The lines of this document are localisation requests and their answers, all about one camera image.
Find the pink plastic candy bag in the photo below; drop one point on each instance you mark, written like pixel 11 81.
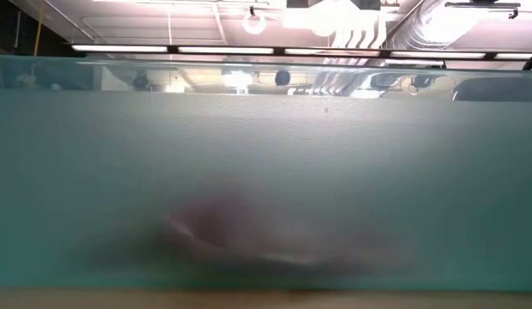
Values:
pixel 231 227

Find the long strip light bar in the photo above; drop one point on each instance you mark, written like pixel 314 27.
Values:
pixel 227 50

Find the white ceiling pipe bundle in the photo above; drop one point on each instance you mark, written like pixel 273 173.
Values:
pixel 356 36

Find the silver ventilation duct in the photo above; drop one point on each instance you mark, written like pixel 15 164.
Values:
pixel 420 30

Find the black ceiling rail bracket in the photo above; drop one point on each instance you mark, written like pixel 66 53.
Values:
pixel 480 4

